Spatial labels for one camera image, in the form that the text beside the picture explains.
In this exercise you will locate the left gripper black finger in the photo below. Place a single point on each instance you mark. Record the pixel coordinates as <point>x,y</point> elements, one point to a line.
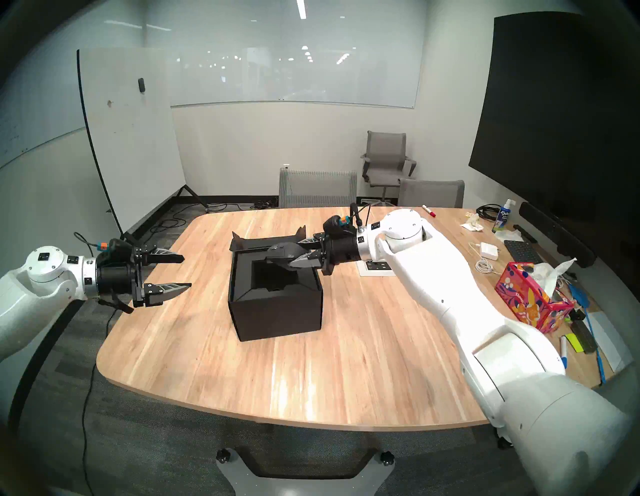
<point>165,292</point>
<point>162,257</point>

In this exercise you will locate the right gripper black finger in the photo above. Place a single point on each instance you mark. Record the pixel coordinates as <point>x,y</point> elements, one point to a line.
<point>310,261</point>
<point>315,240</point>

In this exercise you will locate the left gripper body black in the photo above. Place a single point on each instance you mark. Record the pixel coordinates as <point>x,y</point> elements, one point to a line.
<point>117,277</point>

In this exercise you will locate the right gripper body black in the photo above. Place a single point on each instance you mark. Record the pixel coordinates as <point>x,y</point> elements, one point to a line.
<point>342,252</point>

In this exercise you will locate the black Logitech computer mouse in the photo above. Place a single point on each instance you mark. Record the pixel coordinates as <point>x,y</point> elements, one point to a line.
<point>281,252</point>

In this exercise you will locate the black cardboard box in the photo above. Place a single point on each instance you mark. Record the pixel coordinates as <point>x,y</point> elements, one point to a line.
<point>280,310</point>

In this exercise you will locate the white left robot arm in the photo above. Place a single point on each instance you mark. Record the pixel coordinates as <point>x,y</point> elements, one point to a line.
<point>35,295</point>

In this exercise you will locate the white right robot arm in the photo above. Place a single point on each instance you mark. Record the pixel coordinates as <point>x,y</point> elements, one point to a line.
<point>475,310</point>

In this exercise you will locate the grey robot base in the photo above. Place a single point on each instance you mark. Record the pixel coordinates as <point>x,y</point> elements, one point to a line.
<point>300,485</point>

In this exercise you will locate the colourful Kleenex tissue box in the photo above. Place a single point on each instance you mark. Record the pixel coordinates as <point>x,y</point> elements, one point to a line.
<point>530,300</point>

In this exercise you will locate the silver table power outlet panel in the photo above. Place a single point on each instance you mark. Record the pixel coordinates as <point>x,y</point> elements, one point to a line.
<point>375,269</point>

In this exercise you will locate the grey ribbed mesh chair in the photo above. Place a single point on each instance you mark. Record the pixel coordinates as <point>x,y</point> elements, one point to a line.
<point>317,190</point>

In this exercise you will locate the red whiteboard marker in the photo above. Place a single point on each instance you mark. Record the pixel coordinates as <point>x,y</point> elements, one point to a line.
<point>428,210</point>

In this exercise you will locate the grey office chair with armrests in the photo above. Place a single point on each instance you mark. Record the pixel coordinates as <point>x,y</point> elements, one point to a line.
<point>385,159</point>

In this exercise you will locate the grey plain mesh chair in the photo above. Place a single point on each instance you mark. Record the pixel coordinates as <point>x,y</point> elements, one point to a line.
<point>431,195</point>

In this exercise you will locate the mobile whiteboard on black stand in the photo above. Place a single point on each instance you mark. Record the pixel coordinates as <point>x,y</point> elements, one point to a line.
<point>127,130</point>

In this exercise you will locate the crumpled white tissue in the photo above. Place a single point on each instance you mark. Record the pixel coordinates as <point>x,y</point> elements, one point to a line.
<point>472,224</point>

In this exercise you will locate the white power adapter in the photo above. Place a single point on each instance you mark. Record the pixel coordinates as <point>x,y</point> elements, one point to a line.
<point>489,251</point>

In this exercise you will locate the Expo cleaner spray bottle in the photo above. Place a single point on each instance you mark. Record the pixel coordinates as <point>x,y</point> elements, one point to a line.
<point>502,218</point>

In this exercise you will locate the flat white paper towel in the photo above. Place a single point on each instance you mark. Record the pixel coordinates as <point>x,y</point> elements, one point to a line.
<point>507,236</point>

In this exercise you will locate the black keyboard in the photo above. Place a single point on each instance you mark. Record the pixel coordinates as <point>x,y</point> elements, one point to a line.
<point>522,252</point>

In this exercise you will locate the slim black remote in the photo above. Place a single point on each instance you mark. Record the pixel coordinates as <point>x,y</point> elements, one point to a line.
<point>525,234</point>

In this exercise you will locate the white tissue sheet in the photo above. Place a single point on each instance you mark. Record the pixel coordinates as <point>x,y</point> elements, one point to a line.
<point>550,275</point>

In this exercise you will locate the black video bar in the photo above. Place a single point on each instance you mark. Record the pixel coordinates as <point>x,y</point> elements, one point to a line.
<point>555,233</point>

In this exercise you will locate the linear ceiling light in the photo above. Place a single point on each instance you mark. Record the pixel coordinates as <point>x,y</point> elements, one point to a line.
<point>301,9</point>

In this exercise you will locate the blue flat packet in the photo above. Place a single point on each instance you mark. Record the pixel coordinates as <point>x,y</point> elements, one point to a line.
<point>577,295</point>

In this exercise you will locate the blue whiteboard marker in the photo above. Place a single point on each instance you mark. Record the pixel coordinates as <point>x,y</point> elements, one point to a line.
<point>564,345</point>

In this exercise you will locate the yellow sticky note pad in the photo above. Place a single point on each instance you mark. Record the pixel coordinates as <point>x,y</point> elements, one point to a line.
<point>574,341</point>

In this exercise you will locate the black whiteboard eraser block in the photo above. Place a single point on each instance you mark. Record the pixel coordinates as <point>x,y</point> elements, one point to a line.
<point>584,334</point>

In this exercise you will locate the white paper sheet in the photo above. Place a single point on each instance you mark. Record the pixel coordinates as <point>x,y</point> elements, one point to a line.
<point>610,340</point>

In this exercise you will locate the wide glass wall whiteboard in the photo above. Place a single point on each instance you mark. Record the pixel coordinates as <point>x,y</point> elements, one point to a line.
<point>295,77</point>

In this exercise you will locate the glass wall whiteboard with scribbles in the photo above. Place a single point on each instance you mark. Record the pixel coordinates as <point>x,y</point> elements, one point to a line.
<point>35,105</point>

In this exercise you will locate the large black wall television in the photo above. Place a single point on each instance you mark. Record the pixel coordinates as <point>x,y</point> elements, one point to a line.
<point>555,125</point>

